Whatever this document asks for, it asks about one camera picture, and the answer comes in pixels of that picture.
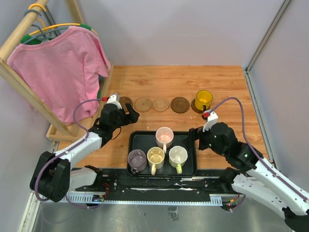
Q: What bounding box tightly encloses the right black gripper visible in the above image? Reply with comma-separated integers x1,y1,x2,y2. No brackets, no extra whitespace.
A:
182,125,227,156

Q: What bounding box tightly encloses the woven rattan coaster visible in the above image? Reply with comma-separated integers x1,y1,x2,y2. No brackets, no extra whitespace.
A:
134,97,153,112
153,98,169,112

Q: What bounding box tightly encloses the dark wooden coaster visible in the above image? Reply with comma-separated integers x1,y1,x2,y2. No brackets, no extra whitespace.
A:
119,97,133,112
170,97,190,114
191,98,207,114

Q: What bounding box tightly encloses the yellow transparent cup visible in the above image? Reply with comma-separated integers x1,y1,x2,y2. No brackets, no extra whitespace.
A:
194,90,213,111

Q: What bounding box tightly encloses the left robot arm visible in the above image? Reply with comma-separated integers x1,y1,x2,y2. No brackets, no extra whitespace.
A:
29,103,140,203

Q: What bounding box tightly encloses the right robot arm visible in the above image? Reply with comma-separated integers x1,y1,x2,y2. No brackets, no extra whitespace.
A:
184,122,309,232

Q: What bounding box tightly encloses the pale green mug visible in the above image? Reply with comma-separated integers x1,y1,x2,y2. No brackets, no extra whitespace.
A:
169,146,188,174

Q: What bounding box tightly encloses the black plastic tray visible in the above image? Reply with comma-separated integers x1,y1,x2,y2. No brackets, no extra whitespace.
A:
128,130,197,177

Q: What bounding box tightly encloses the pink mug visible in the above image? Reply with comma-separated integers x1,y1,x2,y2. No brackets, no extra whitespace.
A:
155,127,174,153

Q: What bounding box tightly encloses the cream yellow mug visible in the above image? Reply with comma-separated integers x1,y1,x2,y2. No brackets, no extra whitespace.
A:
147,147,165,175

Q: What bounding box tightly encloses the purple mug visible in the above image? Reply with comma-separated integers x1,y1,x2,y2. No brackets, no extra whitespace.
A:
127,149,147,175

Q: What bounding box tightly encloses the wooden clothes rack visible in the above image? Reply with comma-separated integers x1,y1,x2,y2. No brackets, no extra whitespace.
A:
0,0,114,142

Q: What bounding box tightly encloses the pink t-shirt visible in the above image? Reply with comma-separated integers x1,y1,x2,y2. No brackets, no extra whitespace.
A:
7,26,111,125

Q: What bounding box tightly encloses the grey clothes hanger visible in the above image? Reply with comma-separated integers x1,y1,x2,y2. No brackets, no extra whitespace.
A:
20,24,68,44

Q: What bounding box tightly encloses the yellow clothes hanger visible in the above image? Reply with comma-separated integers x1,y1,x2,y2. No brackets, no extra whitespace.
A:
30,18,98,36

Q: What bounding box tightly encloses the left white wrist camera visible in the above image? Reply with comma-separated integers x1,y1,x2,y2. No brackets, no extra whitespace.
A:
107,93,122,109

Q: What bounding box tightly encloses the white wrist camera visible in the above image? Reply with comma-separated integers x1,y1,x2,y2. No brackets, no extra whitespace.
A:
202,112,219,132
107,93,122,109

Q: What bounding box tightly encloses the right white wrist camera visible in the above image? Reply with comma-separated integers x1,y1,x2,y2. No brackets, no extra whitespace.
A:
202,112,219,132

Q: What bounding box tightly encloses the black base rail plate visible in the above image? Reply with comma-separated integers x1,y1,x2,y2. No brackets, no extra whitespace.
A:
76,169,238,203

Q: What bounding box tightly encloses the aluminium frame post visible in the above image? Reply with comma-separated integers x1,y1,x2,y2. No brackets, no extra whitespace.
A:
245,0,293,72

